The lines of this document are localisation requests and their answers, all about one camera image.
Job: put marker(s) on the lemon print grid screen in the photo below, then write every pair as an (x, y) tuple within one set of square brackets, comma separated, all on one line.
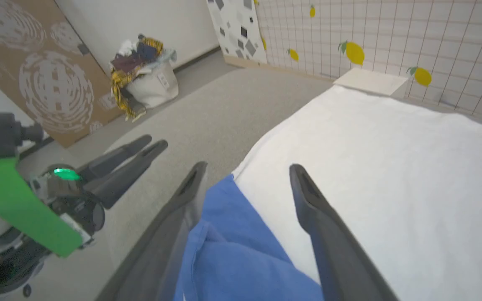
[(391, 33)]

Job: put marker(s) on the white fabric laundry bag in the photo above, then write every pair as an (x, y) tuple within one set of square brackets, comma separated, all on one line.
[(153, 85)]

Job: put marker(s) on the maroon cloth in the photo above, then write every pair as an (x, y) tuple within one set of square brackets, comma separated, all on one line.
[(126, 62)]

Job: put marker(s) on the white laundry basket with clothes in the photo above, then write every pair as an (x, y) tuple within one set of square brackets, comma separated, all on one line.
[(119, 90)]

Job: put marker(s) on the brown panel with white circles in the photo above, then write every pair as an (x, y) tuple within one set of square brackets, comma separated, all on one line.
[(48, 75)]

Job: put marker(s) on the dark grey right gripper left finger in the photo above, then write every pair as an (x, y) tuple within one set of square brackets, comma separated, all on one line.
[(157, 251)]

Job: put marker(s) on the white panel with grey diamonds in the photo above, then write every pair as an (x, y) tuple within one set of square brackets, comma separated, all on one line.
[(237, 29)]

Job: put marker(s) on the white rectangular box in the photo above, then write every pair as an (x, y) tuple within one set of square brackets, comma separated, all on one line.
[(370, 81)]

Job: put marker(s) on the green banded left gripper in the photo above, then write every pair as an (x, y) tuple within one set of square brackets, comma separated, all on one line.
[(11, 192)]

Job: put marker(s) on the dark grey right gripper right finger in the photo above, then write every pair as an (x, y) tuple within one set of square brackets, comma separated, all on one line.
[(333, 242)]

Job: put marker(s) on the navy cloth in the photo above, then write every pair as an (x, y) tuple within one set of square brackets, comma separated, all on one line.
[(147, 51)]

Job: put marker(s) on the blue garment with white lining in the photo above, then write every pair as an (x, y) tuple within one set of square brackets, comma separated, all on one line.
[(232, 251)]

